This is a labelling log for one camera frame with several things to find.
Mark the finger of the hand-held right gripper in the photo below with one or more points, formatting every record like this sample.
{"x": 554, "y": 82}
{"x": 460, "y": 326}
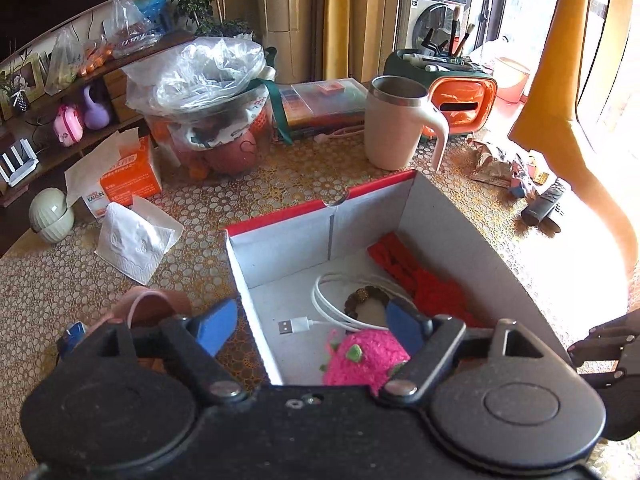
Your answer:
{"x": 605, "y": 347}
{"x": 610, "y": 379}

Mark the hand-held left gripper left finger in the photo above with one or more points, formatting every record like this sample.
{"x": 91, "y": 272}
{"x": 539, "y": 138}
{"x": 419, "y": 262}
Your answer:
{"x": 217, "y": 325}

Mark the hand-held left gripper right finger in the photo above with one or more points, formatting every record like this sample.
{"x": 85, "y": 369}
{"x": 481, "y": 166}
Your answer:
{"x": 402, "y": 322}

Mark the red knitted cloth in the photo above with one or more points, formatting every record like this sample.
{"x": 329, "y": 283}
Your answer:
{"x": 425, "y": 280}

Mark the pink plush strawberry toy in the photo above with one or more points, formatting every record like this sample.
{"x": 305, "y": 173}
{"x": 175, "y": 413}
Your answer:
{"x": 365, "y": 357}

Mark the pink slipper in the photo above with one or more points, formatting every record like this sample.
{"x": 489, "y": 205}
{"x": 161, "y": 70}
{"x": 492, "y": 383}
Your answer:
{"x": 150, "y": 305}

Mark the red shoe box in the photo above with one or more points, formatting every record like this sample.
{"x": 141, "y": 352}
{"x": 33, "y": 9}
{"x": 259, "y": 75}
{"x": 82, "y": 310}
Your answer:
{"x": 280, "y": 255}

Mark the white paper napkin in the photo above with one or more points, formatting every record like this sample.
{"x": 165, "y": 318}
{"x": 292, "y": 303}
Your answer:
{"x": 135, "y": 240}

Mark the black remote control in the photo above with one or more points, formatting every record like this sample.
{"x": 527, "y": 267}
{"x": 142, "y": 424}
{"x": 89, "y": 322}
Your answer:
{"x": 554, "y": 221}
{"x": 545, "y": 202}

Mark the blue tissue packet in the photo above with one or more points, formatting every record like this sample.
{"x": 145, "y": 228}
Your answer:
{"x": 70, "y": 336}

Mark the gold patterned tablecloth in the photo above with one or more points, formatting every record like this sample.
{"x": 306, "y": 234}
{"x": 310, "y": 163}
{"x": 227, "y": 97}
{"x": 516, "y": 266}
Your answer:
{"x": 300, "y": 175}

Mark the orange tissue box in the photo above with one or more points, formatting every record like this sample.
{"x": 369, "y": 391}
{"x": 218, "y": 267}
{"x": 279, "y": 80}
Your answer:
{"x": 127, "y": 172}

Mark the small toy figure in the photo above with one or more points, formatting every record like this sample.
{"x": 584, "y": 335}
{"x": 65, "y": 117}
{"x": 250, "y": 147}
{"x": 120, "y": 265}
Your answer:
{"x": 520, "y": 186}

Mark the crumpled snack wrappers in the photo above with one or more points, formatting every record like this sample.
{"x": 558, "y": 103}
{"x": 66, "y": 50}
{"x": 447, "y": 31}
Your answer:
{"x": 492, "y": 165}

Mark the small yellow box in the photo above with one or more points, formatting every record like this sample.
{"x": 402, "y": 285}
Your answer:
{"x": 540, "y": 175}

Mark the pale green ceramic jar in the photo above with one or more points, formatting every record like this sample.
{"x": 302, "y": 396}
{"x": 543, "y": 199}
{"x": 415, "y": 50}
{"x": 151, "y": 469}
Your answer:
{"x": 50, "y": 215}

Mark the orange and green pen holder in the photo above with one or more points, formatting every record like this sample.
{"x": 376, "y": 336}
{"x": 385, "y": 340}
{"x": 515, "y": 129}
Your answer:
{"x": 452, "y": 97}

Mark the clear bead organiser box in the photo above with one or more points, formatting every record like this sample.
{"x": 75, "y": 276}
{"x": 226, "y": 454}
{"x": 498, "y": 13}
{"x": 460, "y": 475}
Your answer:
{"x": 320, "y": 102}

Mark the plastic bag of fruit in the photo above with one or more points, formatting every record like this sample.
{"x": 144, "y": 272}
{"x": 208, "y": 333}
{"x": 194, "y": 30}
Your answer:
{"x": 210, "y": 85}

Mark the purple toy kettle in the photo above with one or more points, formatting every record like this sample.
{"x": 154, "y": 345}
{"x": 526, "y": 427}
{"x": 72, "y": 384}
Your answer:
{"x": 95, "y": 112}

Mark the pink toy bottle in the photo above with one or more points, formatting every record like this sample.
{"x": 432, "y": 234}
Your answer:
{"x": 67, "y": 126}

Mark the white router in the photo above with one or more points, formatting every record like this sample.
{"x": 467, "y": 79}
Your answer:
{"x": 17, "y": 161}

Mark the pink plastic basin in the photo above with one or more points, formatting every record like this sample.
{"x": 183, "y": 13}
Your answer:
{"x": 510, "y": 80}

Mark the yellow chair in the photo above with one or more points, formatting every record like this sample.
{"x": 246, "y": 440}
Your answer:
{"x": 565, "y": 85}

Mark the paint brush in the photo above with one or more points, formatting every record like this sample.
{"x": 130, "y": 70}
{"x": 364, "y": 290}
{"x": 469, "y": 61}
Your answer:
{"x": 455, "y": 27}
{"x": 465, "y": 40}

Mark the small plant in vase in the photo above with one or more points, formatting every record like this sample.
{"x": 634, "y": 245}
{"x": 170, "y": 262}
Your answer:
{"x": 20, "y": 99}

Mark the clear plastic bag with food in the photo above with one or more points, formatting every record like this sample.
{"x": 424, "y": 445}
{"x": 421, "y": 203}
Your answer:
{"x": 62, "y": 62}

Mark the washing machine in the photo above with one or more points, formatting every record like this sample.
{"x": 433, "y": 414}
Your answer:
{"x": 430, "y": 10}

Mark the yellow curtain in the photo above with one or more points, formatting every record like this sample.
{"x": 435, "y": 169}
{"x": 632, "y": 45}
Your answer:
{"x": 337, "y": 15}

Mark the clear plastic bag with tray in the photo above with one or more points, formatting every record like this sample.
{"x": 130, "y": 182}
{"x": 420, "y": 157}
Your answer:
{"x": 130, "y": 22}

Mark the beige standing air conditioner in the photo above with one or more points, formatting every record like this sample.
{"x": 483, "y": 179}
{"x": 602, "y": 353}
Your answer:
{"x": 285, "y": 10}

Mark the potted green plant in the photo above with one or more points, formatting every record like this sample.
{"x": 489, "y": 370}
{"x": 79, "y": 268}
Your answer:
{"x": 195, "y": 2}

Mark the wooden photo frame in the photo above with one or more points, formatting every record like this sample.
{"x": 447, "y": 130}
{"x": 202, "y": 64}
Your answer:
{"x": 27, "y": 77}

